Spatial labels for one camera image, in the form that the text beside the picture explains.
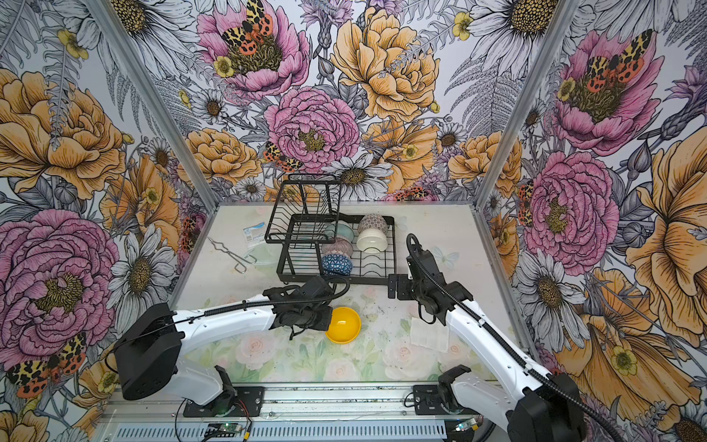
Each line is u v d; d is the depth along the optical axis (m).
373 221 1.08
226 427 0.71
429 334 0.87
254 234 1.12
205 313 0.49
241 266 1.02
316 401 0.76
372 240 1.04
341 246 1.03
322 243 0.79
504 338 0.46
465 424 0.72
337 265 0.99
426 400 0.74
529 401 0.40
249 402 0.74
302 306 0.65
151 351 0.43
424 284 0.61
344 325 0.84
